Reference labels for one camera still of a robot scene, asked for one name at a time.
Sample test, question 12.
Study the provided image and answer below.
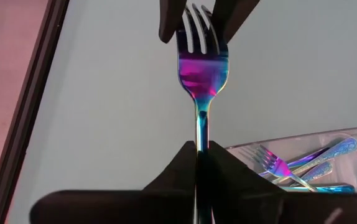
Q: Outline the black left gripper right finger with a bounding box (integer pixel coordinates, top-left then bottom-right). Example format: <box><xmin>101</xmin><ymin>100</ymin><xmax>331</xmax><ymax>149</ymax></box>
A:
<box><xmin>208</xmin><ymin>140</ymin><xmax>357</xmax><ymax>224</ymax></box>

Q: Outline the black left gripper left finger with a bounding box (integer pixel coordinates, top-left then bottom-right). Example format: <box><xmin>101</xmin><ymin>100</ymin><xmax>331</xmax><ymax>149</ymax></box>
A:
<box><xmin>29</xmin><ymin>140</ymin><xmax>197</xmax><ymax>224</ymax></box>

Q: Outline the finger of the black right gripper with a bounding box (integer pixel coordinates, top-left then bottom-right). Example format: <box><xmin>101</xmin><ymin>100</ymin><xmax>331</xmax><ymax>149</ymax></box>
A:
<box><xmin>159</xmin><ymin>0</ymin><xmax>188</xmax><ymax>44</ymax></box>
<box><xmin>211</xmin><ymin>0</ymin><xmax>261</xmax><ymax>44</ymax></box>

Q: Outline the clear plastic bin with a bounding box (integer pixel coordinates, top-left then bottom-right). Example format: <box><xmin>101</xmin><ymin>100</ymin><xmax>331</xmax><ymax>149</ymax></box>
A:
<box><xmin>225</xmin><ymin>124</ymin><xmax>357</xmax><ymax>194</ymax></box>

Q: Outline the green table mat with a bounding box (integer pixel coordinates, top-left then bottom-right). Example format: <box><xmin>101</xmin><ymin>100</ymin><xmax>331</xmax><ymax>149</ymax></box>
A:
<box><xmin>6</xmin><ymin>0</ymin><xmax>357</xmax><ymax>224</ymax></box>

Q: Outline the black table frame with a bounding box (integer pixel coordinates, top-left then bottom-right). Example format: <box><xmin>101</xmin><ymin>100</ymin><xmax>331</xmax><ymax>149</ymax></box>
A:
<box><xmin>0</xmin><ymin>0</ymin><xmax>71</xmax><ymax>224</ymax></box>

